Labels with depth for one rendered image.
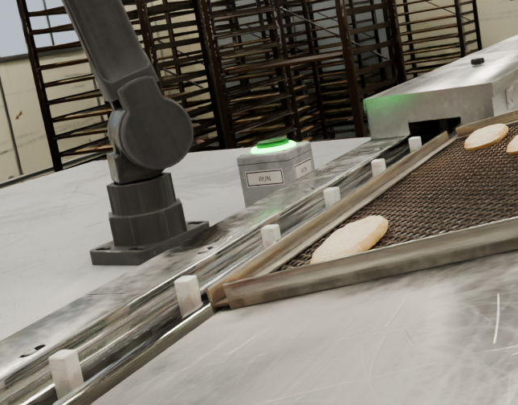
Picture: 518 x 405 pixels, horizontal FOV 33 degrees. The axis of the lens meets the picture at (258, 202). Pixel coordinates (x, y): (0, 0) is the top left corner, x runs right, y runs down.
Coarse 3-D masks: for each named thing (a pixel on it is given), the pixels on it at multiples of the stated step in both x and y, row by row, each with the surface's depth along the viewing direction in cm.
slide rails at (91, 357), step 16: (400, 160) 110; (368, 176) 102; (320, 208) 89; (288, 224) 85; (240, 256) 76; (208, 272) 72; (224, 272) 72; (160, 304) 66; (176, 304) 65; (144, 320) 63; (160, 320) 63; (112, 336) 60; (128, 336) 60; (96, 352) 58; (112, 352) 58; (80, 368) 55; (32, 384) 54; (48, 384) 53; (16, 400) 52; (32, 400) 51
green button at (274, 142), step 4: (264, 140) 107; (268, 140) 107; (272, 140) 106; (276, 140) 105; (280, 140) 104; (284, 140) 105; (288, 140) 106; (256, 144) 106; (260, 144) 105; (264, 144) 104; (268, 144) 104; (272, 144) 104; (276, 144) 104; (280, 144) 104; (284, 144) 105; (260, 148) 105; (264, 148) 104
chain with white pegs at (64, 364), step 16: (448, 128) 124; (416, 144) 112; (384, 160) 100; (336, 192) 88; (272, 224) 77; (272, 240) 76; (176, 288) 64; (192, 288) 64; (192, 304) 64; (64, 352) 52; (64, 368) 52; (64, 384) 52; (80, 384) 53
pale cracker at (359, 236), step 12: (372, 216) 56; (348, 228) 54; (360, 228) 53; (372, 228) 53; (384, 228) 54; (336, 240) 51; (348, 240) 51; (360, 240) 50; (372, 240) 51; (324, 252) 50; (336, 252) 49; (348, 252) 49
